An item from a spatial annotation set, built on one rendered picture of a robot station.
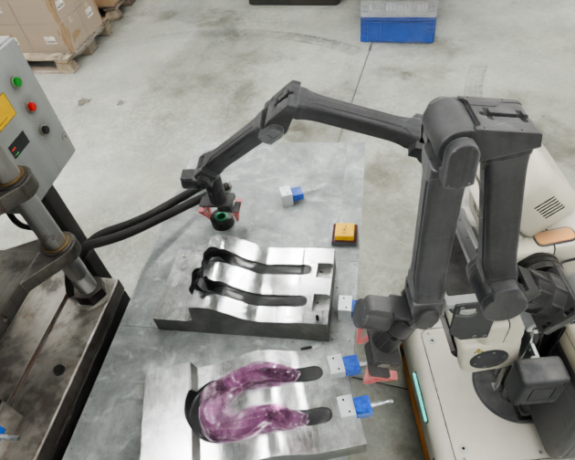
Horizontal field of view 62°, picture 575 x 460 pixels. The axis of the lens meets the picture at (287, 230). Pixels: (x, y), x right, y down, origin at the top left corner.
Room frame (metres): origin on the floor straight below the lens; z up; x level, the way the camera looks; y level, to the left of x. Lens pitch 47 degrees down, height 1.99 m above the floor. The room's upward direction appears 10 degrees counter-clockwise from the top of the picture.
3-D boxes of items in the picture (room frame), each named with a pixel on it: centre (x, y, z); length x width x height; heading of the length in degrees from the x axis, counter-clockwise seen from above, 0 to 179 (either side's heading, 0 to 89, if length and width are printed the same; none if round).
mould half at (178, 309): (0.86, 0.15, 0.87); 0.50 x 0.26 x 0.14; 75
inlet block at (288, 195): (1.24, -0.06, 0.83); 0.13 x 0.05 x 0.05; 96
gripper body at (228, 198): (1.19, 0.21, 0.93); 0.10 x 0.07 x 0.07; 74
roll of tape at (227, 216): (1.19, 0.22, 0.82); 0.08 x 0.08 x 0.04
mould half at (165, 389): (0.49, 0.16, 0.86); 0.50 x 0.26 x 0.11; 92
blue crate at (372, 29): (3.91, -1.22, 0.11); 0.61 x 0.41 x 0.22; 67
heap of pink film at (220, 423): (0.49, 0.16, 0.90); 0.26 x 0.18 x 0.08; 92
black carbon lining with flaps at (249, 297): (0.84, 0.13, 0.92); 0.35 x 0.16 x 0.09; 75
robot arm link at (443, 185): (0.49, -0.23, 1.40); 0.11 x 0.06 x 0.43; 176
